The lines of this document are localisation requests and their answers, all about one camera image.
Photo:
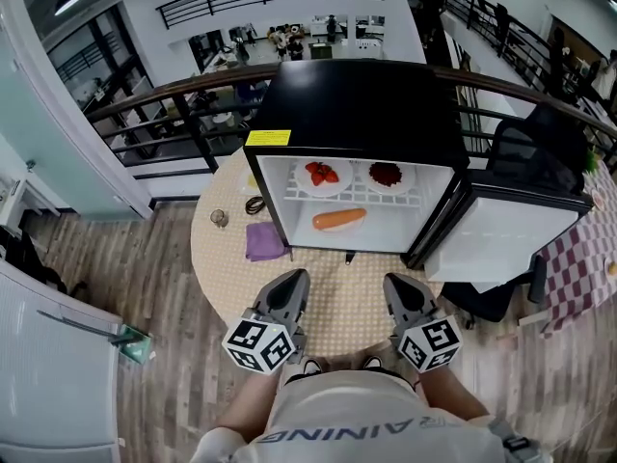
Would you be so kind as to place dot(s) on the small black fridge foot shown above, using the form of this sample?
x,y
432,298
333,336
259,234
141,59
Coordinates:
x,y
349,257

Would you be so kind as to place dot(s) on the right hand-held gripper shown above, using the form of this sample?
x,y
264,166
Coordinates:
x,y
426,340

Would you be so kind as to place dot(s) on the small plate on checkered cloth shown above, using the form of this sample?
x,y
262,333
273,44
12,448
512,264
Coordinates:
x,y
598,199

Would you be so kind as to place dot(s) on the white plate of dark red food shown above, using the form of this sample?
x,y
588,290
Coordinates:
x,y
385,174

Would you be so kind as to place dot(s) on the yellow label sticker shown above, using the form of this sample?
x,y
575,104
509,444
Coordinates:
x,y
268,138

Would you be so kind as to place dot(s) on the purple cloth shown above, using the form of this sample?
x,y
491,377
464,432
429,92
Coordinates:
x,y
264,241

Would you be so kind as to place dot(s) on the ceiling lamp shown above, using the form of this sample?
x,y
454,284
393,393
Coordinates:
x,y
70,4

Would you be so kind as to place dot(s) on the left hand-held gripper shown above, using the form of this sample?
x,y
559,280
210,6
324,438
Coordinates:
x,y
260,340

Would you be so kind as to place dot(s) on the person's white t-shirt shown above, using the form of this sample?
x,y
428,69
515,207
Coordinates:
x,y
366,422

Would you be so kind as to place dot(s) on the person's shoe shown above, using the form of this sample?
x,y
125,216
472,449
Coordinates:
x,y
372,362
311,366

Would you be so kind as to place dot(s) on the person's left shoe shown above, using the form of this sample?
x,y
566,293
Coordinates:
x,y
311,366

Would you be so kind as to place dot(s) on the frosted glass door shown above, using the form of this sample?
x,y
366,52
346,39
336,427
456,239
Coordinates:
x,y
53,128

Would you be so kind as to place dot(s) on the yellow dotted round tablecloth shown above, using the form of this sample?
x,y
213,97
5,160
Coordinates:
x,y
337,302

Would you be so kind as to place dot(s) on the brown and black balcony railing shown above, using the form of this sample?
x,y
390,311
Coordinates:
x,y
193,89

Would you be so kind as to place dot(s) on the green potted plant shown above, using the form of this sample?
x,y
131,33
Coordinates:
x,y
593,159

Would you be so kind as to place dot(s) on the clear glass cup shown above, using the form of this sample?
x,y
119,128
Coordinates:
x,y
219,218

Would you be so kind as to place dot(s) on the person's right forearm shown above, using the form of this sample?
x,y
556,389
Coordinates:
x,y
450,396

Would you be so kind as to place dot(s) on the white cabinet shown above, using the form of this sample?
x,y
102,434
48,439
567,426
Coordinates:
x,y
53,364

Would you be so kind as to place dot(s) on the white plate of strawberries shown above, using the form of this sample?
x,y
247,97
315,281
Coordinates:
x,y
321,175

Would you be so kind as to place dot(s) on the person's left forearm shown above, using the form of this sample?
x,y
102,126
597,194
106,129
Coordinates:
x,y
246,405

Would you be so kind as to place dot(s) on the purple checkered tablecloth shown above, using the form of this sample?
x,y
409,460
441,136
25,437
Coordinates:
x,y
581,258

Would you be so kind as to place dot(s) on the black bag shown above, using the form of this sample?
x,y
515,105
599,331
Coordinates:
x,y
34,263

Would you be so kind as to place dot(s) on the person's right shoe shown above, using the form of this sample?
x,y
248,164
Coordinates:
x,y
372,362

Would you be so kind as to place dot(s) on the black mini fridge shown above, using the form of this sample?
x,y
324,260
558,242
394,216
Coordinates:
x,y
359,109

